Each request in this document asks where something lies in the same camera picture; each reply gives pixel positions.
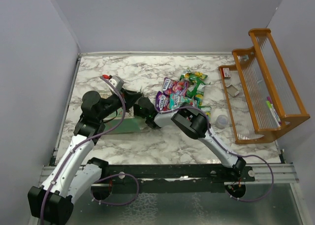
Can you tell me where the small clear plastic cup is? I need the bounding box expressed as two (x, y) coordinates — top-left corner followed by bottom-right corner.
(216, 115), (229, 129)

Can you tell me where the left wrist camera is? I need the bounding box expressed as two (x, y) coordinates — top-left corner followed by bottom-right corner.
(109, 75), (125, 91)

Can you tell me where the green marker pen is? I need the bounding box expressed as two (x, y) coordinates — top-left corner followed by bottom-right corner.
(266, 100), (281, 127)

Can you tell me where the purple marker pen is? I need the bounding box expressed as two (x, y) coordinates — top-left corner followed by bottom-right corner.
(267, 96), (280, 122)

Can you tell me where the red white small box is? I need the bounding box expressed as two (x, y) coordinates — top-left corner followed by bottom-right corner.
(222, 67), (231, 78)

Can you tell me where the green printed paper bag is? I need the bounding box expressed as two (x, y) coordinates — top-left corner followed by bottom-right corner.
(103, 107), (150, 134)

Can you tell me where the yellow green snack packet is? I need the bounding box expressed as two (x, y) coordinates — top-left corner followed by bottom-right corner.
(180, 69), (208, 83)

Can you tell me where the wooden tiered rack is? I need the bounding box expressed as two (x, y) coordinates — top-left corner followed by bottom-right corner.
(219, 28), (310, 144)

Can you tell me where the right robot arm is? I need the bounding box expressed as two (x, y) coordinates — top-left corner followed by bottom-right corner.
(133, 97), (246, 181)

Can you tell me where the small grey cardboard box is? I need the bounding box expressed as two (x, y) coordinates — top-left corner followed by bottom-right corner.
(226, 84), (240, 97)

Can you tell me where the teal pink snack packet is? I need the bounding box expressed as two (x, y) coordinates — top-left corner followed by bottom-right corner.
(169, 94), (196, 109)

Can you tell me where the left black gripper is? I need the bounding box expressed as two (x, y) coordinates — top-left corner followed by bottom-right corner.
(98, 88), (142, 121)

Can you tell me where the purple pink snack packet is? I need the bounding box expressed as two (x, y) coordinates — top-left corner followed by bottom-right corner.
(162, 77), (189, 96)

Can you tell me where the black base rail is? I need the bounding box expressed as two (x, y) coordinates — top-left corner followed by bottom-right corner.
(86, 157), (256, 195)

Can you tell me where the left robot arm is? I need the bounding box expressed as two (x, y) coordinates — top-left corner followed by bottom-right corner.
(28, 89), (142, 225)

